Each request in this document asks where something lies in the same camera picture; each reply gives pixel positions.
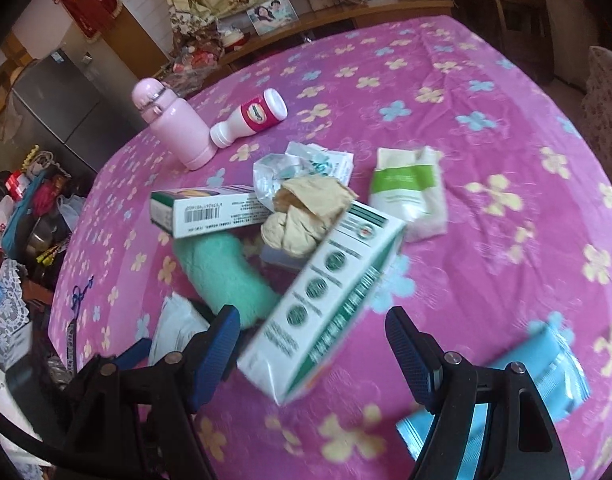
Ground white plastic packet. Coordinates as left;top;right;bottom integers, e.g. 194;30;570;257
147;292;210;367

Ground wooden headboard shelf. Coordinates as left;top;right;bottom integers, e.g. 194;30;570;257
216;0;454;68

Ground pink floral bedsheet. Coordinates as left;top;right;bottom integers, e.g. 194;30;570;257
48;14;612;480

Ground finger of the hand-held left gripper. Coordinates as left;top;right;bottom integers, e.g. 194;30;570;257
115;338;153;368

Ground blue foil packet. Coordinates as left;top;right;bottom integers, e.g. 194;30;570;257
396;322;593;480

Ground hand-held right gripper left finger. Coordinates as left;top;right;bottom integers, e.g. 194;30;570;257
61;304;243;480

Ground pink thermos bottle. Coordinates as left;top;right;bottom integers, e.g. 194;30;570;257
131;78;218;171

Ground crumpled beige gloves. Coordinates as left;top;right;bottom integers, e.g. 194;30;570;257
260;175;359;261

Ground crumpled clear plastic wrapper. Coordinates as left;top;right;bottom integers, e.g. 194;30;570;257
252;142;355;206

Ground framed photo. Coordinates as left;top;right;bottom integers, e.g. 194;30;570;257
246;0;298;37

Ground floral cushion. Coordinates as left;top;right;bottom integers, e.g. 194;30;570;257
580;45;612;163

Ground mint green fuzzy cloth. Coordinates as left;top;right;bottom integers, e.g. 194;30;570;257
173;236;283;332

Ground pile of household clutter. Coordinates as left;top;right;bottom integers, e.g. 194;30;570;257
0;145;94;291

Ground red hanging decoration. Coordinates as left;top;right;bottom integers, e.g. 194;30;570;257
52;0;123;41

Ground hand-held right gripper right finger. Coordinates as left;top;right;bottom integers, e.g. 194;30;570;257
385;306;562;480

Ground large green white carton box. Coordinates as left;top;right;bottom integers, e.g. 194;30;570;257
237;199;408;407

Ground white lace cloth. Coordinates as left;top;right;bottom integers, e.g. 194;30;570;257
0;257;34;361

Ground small green white barcode box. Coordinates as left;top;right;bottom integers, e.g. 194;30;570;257
150;185;268;239

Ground white bottle with red label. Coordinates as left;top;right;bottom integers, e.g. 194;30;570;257
209;88;288;149

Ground tissue pack with green label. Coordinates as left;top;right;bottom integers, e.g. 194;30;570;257
367;146;449;244

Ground grey refrigerator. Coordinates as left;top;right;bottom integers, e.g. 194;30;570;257
10;47;106;177

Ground wooden chair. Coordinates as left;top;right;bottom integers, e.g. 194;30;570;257
456;0;559;83

